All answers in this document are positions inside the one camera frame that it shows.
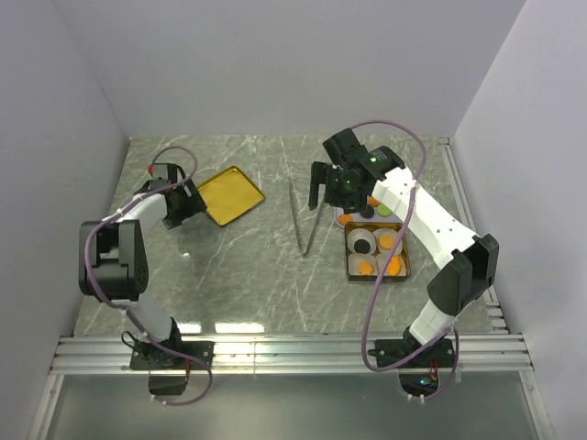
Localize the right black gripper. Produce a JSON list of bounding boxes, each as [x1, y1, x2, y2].
[[309, 161, 368, 215]]

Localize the gold tin lid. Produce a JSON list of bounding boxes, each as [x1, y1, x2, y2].
[[197, 166, 265, 226]]

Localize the lavender plastic tray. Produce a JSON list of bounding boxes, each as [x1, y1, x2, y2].
[[335, 205, 403, 230]]

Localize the metal tongs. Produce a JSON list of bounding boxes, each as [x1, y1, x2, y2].
[[288, 180, 325, 259]]

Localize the black sandwich cookie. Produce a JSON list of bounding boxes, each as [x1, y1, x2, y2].
[[353, 238, 371, 255], [360, 208, 374, 219]]

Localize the gold cookie tin base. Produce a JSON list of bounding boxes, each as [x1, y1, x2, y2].
[[344, 225, 411, 282]]

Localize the orange round dotted cookie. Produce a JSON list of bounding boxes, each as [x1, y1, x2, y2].
[[378, 234, 395, 250]]

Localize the orange pumpkin cookie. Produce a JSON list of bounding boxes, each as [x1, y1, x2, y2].
[[386, 256, 403, 277]]

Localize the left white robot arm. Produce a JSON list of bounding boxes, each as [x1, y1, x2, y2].
[[78, 162, 214, 370]]

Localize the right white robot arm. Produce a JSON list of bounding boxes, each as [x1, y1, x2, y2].
[[308, 128, 499, 372]]

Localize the orange chocolate chip cookie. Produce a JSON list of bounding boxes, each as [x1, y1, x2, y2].
[[338, 214, 353, 226]]

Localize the black sandwich cookie on tray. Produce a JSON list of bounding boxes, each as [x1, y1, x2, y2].
[[360, 208, 374, 219]]

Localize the green round cookie right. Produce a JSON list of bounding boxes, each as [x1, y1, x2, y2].
[[377, 204, 392, 217]]

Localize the white paper cup back-right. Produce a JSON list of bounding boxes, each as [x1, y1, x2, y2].
[[373, 228, 398, 254]]

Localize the white paper cup front-left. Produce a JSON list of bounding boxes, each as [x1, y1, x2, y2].
[[348, 253, 379, 277]]

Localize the white paper cup front-right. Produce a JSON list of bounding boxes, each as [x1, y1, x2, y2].
[[376, 254, 407, 277]]

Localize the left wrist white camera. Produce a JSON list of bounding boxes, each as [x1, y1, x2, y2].
[[148, 162, 178, 182]]

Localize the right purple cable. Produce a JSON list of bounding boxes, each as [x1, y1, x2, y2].
[[349, 119, 460, 402]]

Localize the aluminium rail frame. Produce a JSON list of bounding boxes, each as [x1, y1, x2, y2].
[[32, 135, 551, 439]]

